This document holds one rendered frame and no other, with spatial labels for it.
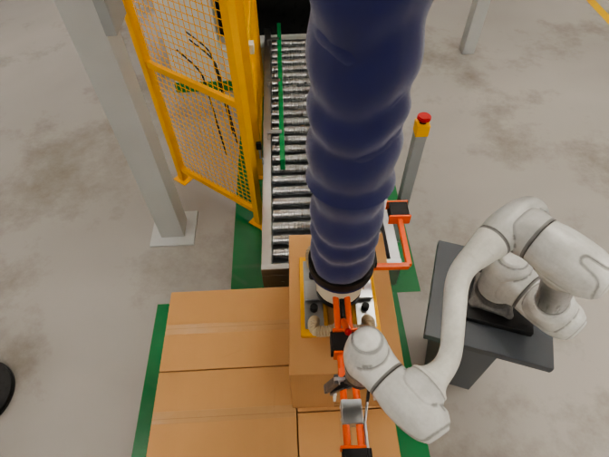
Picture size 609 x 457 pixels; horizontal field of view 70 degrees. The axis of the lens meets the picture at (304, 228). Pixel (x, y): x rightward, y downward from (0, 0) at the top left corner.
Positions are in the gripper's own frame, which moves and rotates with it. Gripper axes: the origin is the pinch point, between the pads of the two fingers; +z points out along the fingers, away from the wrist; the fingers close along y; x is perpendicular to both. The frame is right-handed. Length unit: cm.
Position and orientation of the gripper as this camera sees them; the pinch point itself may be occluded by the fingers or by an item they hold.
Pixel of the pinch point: (354, 394)
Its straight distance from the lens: 143.5
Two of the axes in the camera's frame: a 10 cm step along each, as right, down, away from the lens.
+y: -10.0, 0.3, -0.1
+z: 0.1, 6.1, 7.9
